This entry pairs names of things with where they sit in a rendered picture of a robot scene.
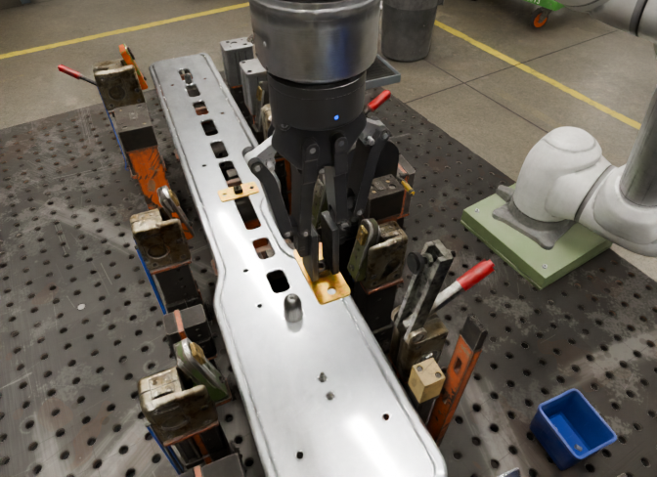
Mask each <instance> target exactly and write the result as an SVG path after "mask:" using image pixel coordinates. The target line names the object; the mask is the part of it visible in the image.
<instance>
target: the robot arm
mask: <svg viewBox="0 0 657 477"><path fill-rule="evenodd" d="M380 1H381V0H248V2H249V8H250V15H251V24H252V28H253V29H252V30H253V37H254V45H255V55H256V56H257V58H258V60H259V62H260V64H262V66H263V67H264V68H265V69H266V71H267V78H268V88H269V98H270V108H271V115H272V120H271V124H270V126H269V128H268V131H267V137H268V139H267V140H266V141H264V142H263V143H262V144H261V145H259V146H258V147H257V148H254V147H245V148H244V149H243V150H242V152H241V154H242V156H243V158H244V160H245V162H246V164H247V166H248V168H249V170H250V172H251V173H252V174H253V175H254V176H255V177H256V178H257V179H258V180H259V182H260V185H261V187H262V190H263V193H264V196H265V197H266V200H267V203H268V206H269V208H270V211H271V214H272V217H273V219H274V222H275V224H276V226H277V228H278V230H279V232H280V234H281V236H282V238H284V239H289V238H290V237H292V236H293V240H294V247H295V249H296V251H297V253H298V255H299V256H300V258H301V257H302V263H303V266H304V268H305V270H306V272H307V273H308V275H309V277H310V279H311V281H312V282H315V281H318V280H319V235H318V233H317V231H316V229H315V228H314V226H313V224H312V207H313V189H314V182H316V179H317V169H318V168H320V167H322V166H324V169H325V180H326V190H327V200H328V211H329V213H328V211H324V212H321V226H322V248H323V258H325V259H326V261H327V262H328V265H329V267H330V271H331V273H332V274H333V275H336V274H339V246H340V245H341V244H343V243H344V242H345V241H346V231H348V230H349V229H350V228H351V226H352V225H351V224H350V222H349V220H348V219H349V218H351V217H352V216H356V217H359V216H361V215H363V214H364V212H365V209H366V205H367V201H368V197H369V193H370V190H371V186H372V179H373V175H374V172H375V168H376V165H377V161H378V157H379V154H380V152H381V150H382V148H383V147H384V145H385V143H386V142H387V140H388V139H389V137H390V130H389V129H388V128H387V127H386V126H385V125H384V124H383V123H382V122H381V121H380V120H379V119H378V118H377V117H376V116H372V117H370V118H366V116H365V114H364V112H363V108H364V104H365V90H366V73H367V68H369V67H370V66H371V64H372V63H373V62H374V59H375V57H376V53H377V40H378V27H379V14H380ZM555 1H556V2H558V3H561V4H562V5H564V6H565V7H567V8H569V9H571V10H573V11H577V12H582V13H588V14H590V16H591V17H592V18H593V19H596V20H598V21H600V22H603V23H606V24H608V25H610V26H612V27H614V28H617V29H619V30H621V31H624V32H626V33H628V34H630V35H633V36H636V37H639V38H642V39H645V40H648V41H650V42H652V43H654V45H653V49H654V52H655V55H656V58H657V0H555ZM357 139H358V140H357ZM356 141H357V143H356V147H355V151H354V155H353V160H352V164H351V169H350V173H349V178H348V182H347V187H346V173H347V172H348V164H347V154H348V152H349V151H350V150H351V148H352V147H353V145H354V144H355V142H356ZM276 152H278V153H279V154H280V155H281V156H283V157H284V158H285V159H286V160H287V161H288V162H290V166H291V216H290V215H287V212H286V209H285V203H284V200H283V197H282V194H281V191H280V188H279V185H278V182H277V180H276V178H275V176H274V174H273V171H274V170H275V165H276V161H275V159H274V156H275V153H276ZM496 194H497V195H498V196H499V197H501V198H502V199H503V200H504V201H505V204H504V205H503V206H501V207H499V208H496V209H495V210H494V211H493V213H492V217H493V218H494V219H495V220H498V221H501V222H503V223H505V224H507V225H509V226H510V227H511V228H513V229H514V230H516V231H518V232H519V233H521V234H523V235H524V236H526V237H528V238H529V239H532V240H533V241H535V242H536V243H537V244H538V245H539V246H540V247H541V248H543V249H545V250H551V249H553V247H554V245H555V242H556V241H557V240H558V239H559V238H560V237H562V236H563V235H564V234H565V233H566V232H567V231H568V230H569V229H570V228H571V227H572V226H573V225H574V224H575V223H580V224H582V225H583V226H585V227H586V228H588V229H589V230H591V231H593V232H594V233H596V234H598V235H599V236H601V237H603V238H605V239H608V240H610V241H612V242H614V243H616V244H618V245H620V246H622V247H624V248H626V249H628V250H630V251H632V252H634V253H637V254H641V255H645V256H650V257H657V86H656V88H655V91H654V94H653V96H652V99H651V101H650V104H649V107H648V109H647V112H646V114H645V117H644V118H643V121H642V124H641V126H640V129H639V131H638V134H637V137H636V139H635V143H634V146H633V149H632V151H631V154H630V156H629V159H628V161H627V164H625V165H623V166H621V167H619V168H618V167H616V166H613V165H612V164H611V163H610V162H609V161H608V160H607V159H606V158H605V157H603V156H602V150H601V147H600V145H599V143H598V142H597V140H596V139H595V138H594V137H593V136H592V135H591V134H589V133H588V132H586V131H585V130H583V129H580V128H576V127H568V126H567V127H559V128H556V129H554V130H552V131H550V132H549V133H547V134H546V135H545V136H544V137H543V138H542V139H541V140H540V141H539V142H538V143H537V144H536V145H535V146H534V147H532V149H531V150H530V151H529V153H528V155H527V156H526V158H525V161H524V163H523V165H522V167H521V170H520V173H519V176H518V179H517V182H516V186H515V189H512V188H509V187H506V186H503V185H499V186H498V188H497V189H496ZM288 216H289V217H288Z"/></svg>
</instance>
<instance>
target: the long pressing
mask: <svg viewBox="0 0 657 477"><path fill-rule="evenodd" d="M186 69H187V70H188V71H189V72H190V74H191V76H192V78H193V79H192V80H193V83H192V84H186V83H185V80H182V78H181V76H180V73H179V71H181V70H186ZM149 71H150V74H151V77H152V80H153V85H154V88H155V90H156V92H157V95H158V98H159V101H160V104H161V107H162V110H163V113H164V116H165V119H166V122H167V125H168V128H169V131H170V134H171V137H172V140H173V143H174V146H175V148H176V151H177V153H178V156H179V159H180V162H181V165H182V168H183V171H184V174H185V177H186V180H187V183H188V186H189V189H190V192H191V195H192V198H193V201H194V203H195V206H196V209H197V214H198V217H199V220H200V222H201V225H202V228H203V231H204V234H205V237H206V240H207V243H208V246H209V249H210V252H211V255H212V257H213V260H214V263H215V266H216V269H217V273H218V279H217V283H216V287H215V292H214V296H213V309H214V312H215V316H216V319H217V322H218V325H219V327H220V331H221V334H222V337H223V340H224V344H225V347H226V350H227V353H228V357H229V360H230V363H231V366H232V369H233V373H234V376H235V379H236V382H237V385H238V388H239V391H240V394H241V400H242V403H243V406H244V409H245V413H246V416H247V419H248V422H249V426H250V429H251V432H252V435H253V439H254V442H255V445H256V448H257V451H258V454H259V457H260V460H261V463H262V467H263V470H264V473H265V476H266V477H447V476H448V471H447V465H446V461H445V459H444V458H443V456H442V454H441V452H440V450H439V449H438V447H437V445H436V443H435V442H434V440H433V438H432V436H431V435H430V433H429V431H428V429H427V428H426V426H425V424H424V422H423V421H422V419H421V417H420V415H419V414H418V412H417V410H416V408H415V406H414V404H413V402H412V401H411V399H410V397H409V395H408V394H407V392H406V390H405V389H404V387H403V385H402V383H401V382H400V380H399V378H398V376H397V375H396V373H395V371H394V369H393V368H392V367H391V365H390V363H389V362H388V360H387V358H386V356H385V355H384V353H383V351H382V349H381V348H380V346H379V344H378V342H377V341H376V339H375V337H374V335H373V334H372V331H371V329H370V328H369V326H368V324H367V322H366V321H365V319H364V317H363V315H362V314H361V312H360V310H359V308H358V307H357V305H356V303H355V302H354V300H353V298H352V296H351V295H349V296H347V297H344V298H342V299H339V300H336V301H333V302H330V303H328V304H326V305H320V304H319V303H318V302H317V300H316V298H315V296H314V294H313V292H312V290H311V288H310V286H309V284H308V283H307V281H306V279H305V277H304V276H303V274H302V272H301V270H300V268H299V266H298V264H297V262H296V260H295V258H294V256H293V251H294V250H292V249H291V248H289V247H288V245H287V244H286V242H285V239H284V238H282V236H281V234H280V232H279V230H278V228H277V226H276V224H275V222H274V219H273V217H272V214H271V211H270V208H269V206H268V203H267V200H266V197H265V196H264V193H263V190H262V187H261V185H260V182H259V180H258V179H257V178H256V177H255V176H254V175H253V174H252V173H251V172H250V170H249V168H248V166H247V164H246V162H245V160H244V158H243V156H242V154H241V152H242V150H243V149H244V148H245V147H254V148H257V147H258V146H259V143H258V142H257V140H256V138H255V136H254V134H253V133H252V131H251V129H250V127H249V126H248V124H247V122H246V120H245V118H244V117H243V115H242V113H241V110H240V109H239V107H238V105H237V103H236V102H235V100H234V98H233V96H232V94H231V93H230V91H229V89H228V87H227V85H226V84H225V82H224V80H223V78H222V77H221V75H220V73H219V71H218V69H217V68H216V66H215V64H214V62H213V61H212V60H211V58H210V56H209V55H208V54H206V53H200V54H196V55H190V56H185V57H180V58H174V59H168V60H163V61H158V62H155V63H152V64H151V65H150V66H149ZM204 78H206V79H204ZM171 85H173V86H171ZM191 85H196V86H197V89H198V91H199V93H200V95H199V96H196V97H190V96H189V94H188V92H187V90H186V87H187V86H191ZM200 102H203V103H204V104H205V106H206V108H207V110H208V114H204V115H197V113H196V110H195V108H194V106H193V104H195V103H200ZM222 112H224V113H223V114H221V113H222ZM205 121H213V123H214V125H215V128H216V130H217V132H218V133H217V134H215V135H211V136H206V135H205V132H204V130H203V128H202V126H201V123H202V122H205ZM217 142H222V143H223V145H224V147H225V149H226V151H227V153H228V156H227V157H223V158H216V157H215V155H214V152H213V150H212V148H211V146H210V145H211V144H213V143H217ZM226 161H231V162H232V163H233V165H234V167H235V169H236V172H237V174H238V176H239V178H240V180H241V183H242V184H245V183H249V182H255V183H256V185H257V187H258V189H259V193H257V194H253V195H247V196H246V197H248V198H249V201H250V203H251V205H252V207H253V209H254V211H255V213H256V216H257V218H258V220H259V222H260V224H261V226H260V227H259V228H257V229H253V230H248V229H247V228H246V227H245V224H244V222H243V220H242V217H241V215H240V212H239V210H238V208H237V206H236V203H235V200H236V199H232V200H229V201H225V202H222V201H221V200H220V197H219V195H218V193H217V192H218V191H220V190H224V189H228V188H229V187H228V185H227V182H226V180H225V178H224V175H223V173H222V171H221V169H220V166H219V164H220V163H222V162H226ZM202 165H206V166H204V167H203V166H202ZM259 239H267V240H268V241H269V243H270V245H271V247H272V249H273V251H274V253H275V255H274V256H273V257H271V258H267V259H264V260H263V259H260V258H259V257H258V254H257V252H256V250H255V248H254V245H253V243H254V242H255V241H256V240H259ZM244 269H247V270H248V272H247V273H244V272H243V270H244ZM277 271H282V272H283V273H284V275H285V278H286V280H287V282H288V284H289V290H286V291H283V292H280V293H276V292H274V290H273V288H272V287H271V285H270V282H269V280H268V275H269V274H271V273H274V272H277ZM290 293H295V294H297V295H298V296H299V297H300V299H301V301H302V310H303V317H302V319H300V320H299V321H298V322H294V323H291V322H288V321H287V320H286V319H285V318H284V308H283V302H284V299H285V297H286V296H287V295H288V294H290ZM258 304H261V305H262V307H261V308H257V305H258ZM322 371H323V372H324V373H325V377H326V378H327V380H326V381H325V382H321V381H320V380H319V376H320V373H321V372H322ZM329 392H331V393H332V394H333V395H334V398H333V399H332V400H328V399H327V393H329ZM384 414H388V415H389V419H388V420H384V419H383V417H382V416H383V415H384ZM298 452H302V453H303V458H301V459H299V458H297V457H296V454H297V453H298Z"/></svg>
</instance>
